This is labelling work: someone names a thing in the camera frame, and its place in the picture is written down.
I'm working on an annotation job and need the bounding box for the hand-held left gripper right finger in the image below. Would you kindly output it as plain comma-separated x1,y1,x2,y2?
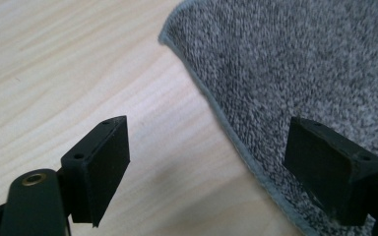
282,116,378,227

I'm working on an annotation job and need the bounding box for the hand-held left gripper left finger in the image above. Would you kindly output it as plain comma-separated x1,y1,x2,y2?
60,114,132,228

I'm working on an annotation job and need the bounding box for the grey towel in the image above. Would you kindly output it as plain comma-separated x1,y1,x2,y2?
157,0,378,236

